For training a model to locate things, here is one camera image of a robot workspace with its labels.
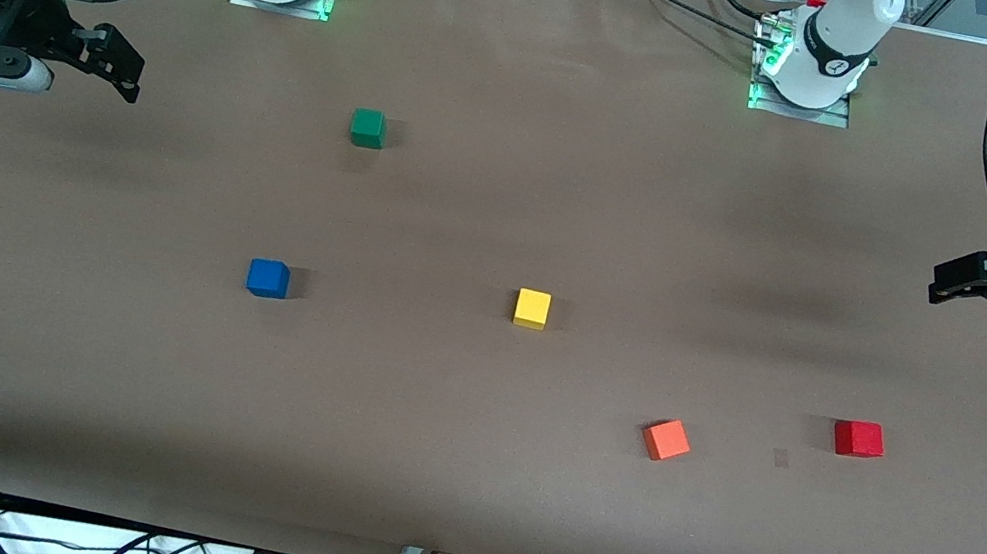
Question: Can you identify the red wooden block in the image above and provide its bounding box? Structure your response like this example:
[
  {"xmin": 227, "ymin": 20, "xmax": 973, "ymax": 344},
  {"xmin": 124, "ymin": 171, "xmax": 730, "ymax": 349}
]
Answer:
[{"xmin": 830, "ymin": 416, "xmax": 890, "ymax": 463}]

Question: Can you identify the orange wooden block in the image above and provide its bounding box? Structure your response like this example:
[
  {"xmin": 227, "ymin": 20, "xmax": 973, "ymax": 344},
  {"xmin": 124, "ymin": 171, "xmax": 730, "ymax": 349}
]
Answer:
[{"xmin": 638, "ymin": 414, "xmax": 696, "ymax": 468}]

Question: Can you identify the yellow wooden block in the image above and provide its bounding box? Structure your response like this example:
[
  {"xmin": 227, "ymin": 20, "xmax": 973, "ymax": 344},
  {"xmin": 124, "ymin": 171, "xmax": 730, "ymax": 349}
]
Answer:
[{"xmin": 512, "ymin": 287, "xmax": 554, "ymax": 332}]

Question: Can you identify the green wooden block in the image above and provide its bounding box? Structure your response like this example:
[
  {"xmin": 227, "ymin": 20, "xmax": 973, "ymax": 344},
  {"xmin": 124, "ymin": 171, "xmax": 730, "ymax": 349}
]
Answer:
[{"xmin": 347, "ymin": 106, "xmax": 390, "ymax": 152}]

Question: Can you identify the blue wooden block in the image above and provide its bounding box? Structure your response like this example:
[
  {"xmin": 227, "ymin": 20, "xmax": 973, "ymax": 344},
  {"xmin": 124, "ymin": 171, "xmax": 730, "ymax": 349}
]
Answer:
[{"xmin": 244, "ymin": 256, "xmax": 294, "ymax": 302}]

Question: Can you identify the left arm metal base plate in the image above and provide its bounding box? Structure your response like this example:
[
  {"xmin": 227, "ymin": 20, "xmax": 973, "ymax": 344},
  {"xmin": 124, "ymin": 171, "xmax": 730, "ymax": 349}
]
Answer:
[{"xmin": 743, "ymin": 14, "xmax": 867, "ymax": 131}]

